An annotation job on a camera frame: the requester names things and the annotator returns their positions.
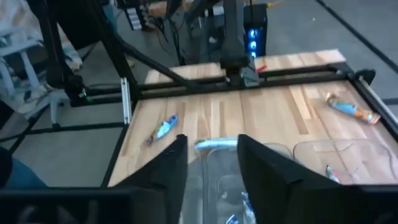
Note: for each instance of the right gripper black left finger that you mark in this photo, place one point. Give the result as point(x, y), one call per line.
point(149, 199)

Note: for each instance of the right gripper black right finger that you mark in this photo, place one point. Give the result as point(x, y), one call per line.
point(295, 202)

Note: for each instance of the red ended granola bar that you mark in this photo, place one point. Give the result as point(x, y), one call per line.
point(332, 174)

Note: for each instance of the dark blue green granola bar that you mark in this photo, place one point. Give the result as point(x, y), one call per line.
point(163, 129)

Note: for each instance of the light blue Quaker granola bar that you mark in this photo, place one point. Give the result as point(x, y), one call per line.
point(214, 144)

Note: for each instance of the blue orange Quaker granola bar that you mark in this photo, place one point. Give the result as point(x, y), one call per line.
point(351, 109)

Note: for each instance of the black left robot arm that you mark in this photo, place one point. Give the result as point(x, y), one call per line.
point(233, 31)

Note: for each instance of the large clear plastic bin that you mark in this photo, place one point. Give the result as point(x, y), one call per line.
point(357, 155)
point(214, 174)

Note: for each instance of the person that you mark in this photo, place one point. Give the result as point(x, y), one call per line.
point(25, 177)

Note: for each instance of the small red object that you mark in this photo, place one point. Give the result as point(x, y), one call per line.
point(261, 68)

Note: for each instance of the black stand with green light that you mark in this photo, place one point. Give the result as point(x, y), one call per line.
point(53, 46)

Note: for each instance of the white chair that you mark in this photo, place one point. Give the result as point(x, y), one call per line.
point(28, 65)

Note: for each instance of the computer tower with blue lights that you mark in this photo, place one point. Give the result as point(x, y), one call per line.
point(256, 18)

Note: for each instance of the silver metal bracket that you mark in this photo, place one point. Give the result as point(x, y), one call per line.
point(125, 99)

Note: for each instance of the black table edge frame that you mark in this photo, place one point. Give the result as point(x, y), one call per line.
point(295, 76)

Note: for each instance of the black diagonal frame brace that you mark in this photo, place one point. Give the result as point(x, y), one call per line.
point(155, 63)

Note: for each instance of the black upright frame post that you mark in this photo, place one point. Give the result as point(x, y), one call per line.
point(115, 53)

